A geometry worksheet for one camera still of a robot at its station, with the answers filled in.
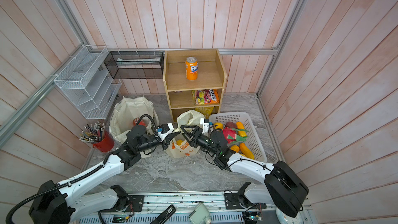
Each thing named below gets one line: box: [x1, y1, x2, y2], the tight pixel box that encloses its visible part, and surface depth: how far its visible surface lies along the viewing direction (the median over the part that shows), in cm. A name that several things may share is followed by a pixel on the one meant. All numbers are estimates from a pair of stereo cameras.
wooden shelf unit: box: [163, 48, 227, 123], surface depth 93 cm
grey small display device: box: [188, 202, 210, 224], surface depth 68 cm
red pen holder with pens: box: [78, 121, 115, 153], surface depth 85 cm
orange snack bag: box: [204, 88, 220, 105], surface depth 95 cm
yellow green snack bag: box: [194, 90, 205, 106], surface depth 94 cm
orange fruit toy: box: [236, 121, 247, 138], surface depth 97 cm
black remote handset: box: [149, 204, 177, 224], surface depth 71 cm
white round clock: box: [275, 207, 304, 224], surface depth 69 cm
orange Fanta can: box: [185, 56, 199, 81], surface depth 79 cm
